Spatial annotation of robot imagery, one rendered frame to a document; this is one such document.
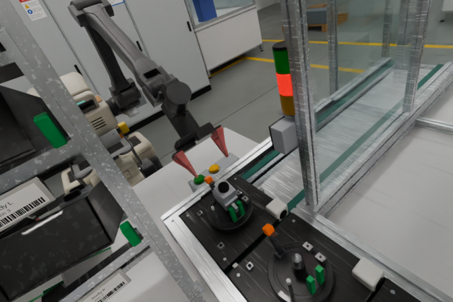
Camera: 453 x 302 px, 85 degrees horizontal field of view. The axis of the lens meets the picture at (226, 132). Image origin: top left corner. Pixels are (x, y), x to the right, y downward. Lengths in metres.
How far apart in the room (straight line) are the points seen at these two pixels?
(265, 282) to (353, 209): 0.39
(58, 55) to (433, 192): 3.42
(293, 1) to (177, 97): 0.30
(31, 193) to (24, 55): 0.12
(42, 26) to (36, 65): 3.22
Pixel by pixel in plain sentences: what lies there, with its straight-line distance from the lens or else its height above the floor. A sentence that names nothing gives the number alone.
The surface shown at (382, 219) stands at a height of 0.86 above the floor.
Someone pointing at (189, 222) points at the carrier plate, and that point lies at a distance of 0.81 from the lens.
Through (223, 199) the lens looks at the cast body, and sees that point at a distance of 0.67.
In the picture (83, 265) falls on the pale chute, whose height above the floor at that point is 1.15.
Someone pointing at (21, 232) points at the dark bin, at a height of 1.37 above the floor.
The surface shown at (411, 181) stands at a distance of 1.01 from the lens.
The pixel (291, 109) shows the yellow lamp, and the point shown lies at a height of 1.28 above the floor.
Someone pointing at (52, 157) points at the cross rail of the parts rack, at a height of 1.46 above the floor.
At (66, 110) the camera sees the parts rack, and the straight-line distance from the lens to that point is 0.27.
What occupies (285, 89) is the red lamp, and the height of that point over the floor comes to 1.33.
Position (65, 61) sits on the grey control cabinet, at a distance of 3.50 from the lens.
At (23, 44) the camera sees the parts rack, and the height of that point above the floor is 1.56.
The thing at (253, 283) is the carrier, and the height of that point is 0.97.
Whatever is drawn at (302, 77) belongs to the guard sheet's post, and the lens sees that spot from 0.52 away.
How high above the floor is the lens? 1.56
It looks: 32 degrees down
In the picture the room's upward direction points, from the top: 17 degrees counter-clockwise
